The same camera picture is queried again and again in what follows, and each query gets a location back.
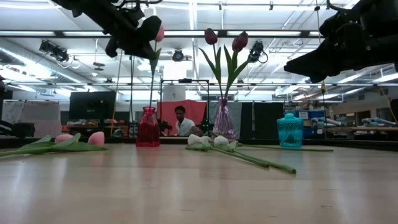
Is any white partition panel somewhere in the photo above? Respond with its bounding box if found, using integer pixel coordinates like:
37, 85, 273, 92
1, 101, 62, 138

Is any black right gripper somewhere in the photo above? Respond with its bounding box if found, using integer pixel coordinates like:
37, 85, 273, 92
284, 34, 398, 83

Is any red backdrop cloth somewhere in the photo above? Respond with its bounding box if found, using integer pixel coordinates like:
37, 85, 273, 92
157, 99, 208, 136

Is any black backdrop stand frame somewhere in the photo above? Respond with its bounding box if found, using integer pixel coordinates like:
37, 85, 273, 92
159, 78, 211, 136

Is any white artificial tulip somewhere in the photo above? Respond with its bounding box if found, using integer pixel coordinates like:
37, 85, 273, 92
200, 136, 334, 152
213, 135, 297, 174
185, 133, 271, 169

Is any black overhead frame beam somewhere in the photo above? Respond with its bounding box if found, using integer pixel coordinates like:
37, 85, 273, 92
0, 29, 324, 39

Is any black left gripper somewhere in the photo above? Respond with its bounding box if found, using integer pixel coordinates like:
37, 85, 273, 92
105, 6, 163, 60

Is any person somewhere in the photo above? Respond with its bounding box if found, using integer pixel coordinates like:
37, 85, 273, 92
174, 105, 203, 137

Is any black chair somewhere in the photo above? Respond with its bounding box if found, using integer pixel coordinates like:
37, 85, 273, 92
0, 119, 35, 138

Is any blue grey device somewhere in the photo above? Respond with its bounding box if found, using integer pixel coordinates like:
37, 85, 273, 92
362, 117, 397, 127
310, 116, 341, 128

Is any dark red artificial tulip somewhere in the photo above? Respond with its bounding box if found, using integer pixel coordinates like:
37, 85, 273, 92
198, 27, 224, 100
223, 30, 251, 100

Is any black ceiling camera with cable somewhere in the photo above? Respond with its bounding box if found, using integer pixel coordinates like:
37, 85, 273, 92
248, 40, 269, 64

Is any red glass vase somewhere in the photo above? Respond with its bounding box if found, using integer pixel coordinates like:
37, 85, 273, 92
135, 106, 161, 147

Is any blue storage bins stack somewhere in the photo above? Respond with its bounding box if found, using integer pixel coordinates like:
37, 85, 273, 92
284, 108, 326, 139

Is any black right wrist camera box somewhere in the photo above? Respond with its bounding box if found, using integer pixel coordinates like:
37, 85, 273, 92
319, 12, 366, 50

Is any wooden workbench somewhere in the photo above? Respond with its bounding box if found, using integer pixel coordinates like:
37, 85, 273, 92
325, 125, 398, 141

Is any teal glass vase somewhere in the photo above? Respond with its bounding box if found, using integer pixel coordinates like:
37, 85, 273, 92
276, 113, 304, 149

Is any black monitor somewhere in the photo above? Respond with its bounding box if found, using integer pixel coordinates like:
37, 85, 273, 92
68, 90, 117, 121

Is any cluttered background table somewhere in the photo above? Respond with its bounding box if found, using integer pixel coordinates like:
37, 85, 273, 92
62, 118, 130, 138

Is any pink artificial tulip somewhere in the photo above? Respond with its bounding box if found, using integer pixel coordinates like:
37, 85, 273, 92
147, 25, 165, 110
0, 133, 82, 158
18, 131, 109, 153

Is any purple glass vase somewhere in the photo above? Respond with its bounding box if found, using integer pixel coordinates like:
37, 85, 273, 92
212, 96, 238, 141

